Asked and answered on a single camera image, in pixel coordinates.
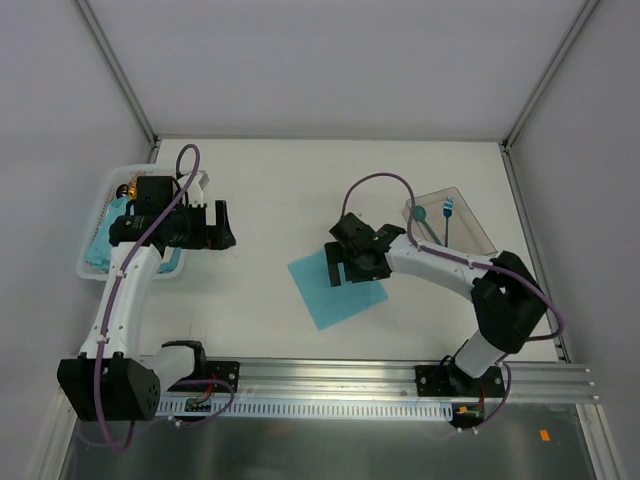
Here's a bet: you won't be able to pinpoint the blue paper napkin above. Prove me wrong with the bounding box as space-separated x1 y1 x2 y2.
288 251 388 330

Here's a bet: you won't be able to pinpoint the teal spoon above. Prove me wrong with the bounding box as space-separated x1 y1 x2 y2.
412 205 442 246

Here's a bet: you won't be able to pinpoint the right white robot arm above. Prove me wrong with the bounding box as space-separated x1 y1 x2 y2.
324 216 547 396

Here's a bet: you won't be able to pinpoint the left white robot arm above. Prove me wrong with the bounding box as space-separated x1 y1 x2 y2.
57 201 237 422

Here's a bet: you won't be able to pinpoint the gold utensil in basket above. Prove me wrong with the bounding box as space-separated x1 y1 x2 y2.
115 172 143 200

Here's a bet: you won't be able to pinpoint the white plastic basket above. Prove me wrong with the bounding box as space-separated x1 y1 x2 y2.
76 164 209 281

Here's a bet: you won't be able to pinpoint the clear plastic container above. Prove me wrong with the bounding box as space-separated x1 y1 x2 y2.
402 187 497 256

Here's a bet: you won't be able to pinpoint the stacked blue napkins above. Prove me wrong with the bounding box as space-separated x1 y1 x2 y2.
84 198 183 277

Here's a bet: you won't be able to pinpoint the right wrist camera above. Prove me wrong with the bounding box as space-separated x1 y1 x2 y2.
329 213 375 248

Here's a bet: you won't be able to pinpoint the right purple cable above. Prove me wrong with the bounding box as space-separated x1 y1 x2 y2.
341 172 566 436

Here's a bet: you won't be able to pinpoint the left black mount plate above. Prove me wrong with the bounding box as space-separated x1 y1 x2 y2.
168 359 240 394

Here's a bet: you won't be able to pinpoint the black mount plate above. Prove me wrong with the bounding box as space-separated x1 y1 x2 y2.
168 359 240 394
414 362 506 399

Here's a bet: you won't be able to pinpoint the right black mount plate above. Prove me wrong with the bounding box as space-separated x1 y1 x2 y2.
414 362 506 399

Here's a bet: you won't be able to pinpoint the aluminium rail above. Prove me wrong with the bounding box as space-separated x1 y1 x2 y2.
139 355 601 405

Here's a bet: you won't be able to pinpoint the white cable duct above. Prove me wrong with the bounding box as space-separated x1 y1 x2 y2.
156 396 454 422

